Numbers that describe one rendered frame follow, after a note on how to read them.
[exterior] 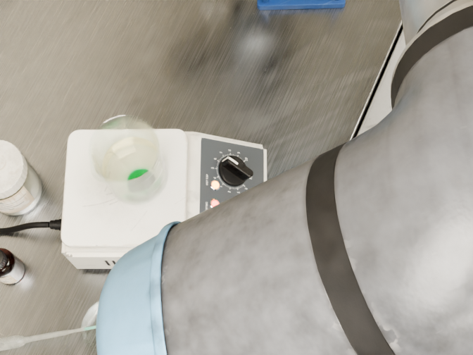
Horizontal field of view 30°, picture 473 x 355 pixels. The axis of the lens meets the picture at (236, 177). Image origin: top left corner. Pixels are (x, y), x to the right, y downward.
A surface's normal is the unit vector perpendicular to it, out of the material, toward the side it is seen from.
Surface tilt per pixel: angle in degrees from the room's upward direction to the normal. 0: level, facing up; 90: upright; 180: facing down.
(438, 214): 9
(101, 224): 0
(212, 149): 30
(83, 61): 0
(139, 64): 0
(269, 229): 40
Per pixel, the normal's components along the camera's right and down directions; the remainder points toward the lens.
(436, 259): -0.19, 0.00
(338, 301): -0.49, 0.04
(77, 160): -0.04, -0.32
